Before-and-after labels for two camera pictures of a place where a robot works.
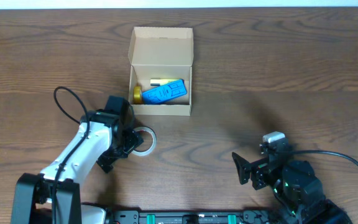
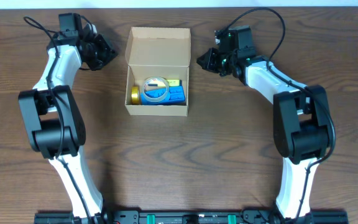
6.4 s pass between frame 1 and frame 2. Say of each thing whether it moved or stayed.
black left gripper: moved
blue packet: moved
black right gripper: moved
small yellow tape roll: stayed
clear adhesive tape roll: moved
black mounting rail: stayed
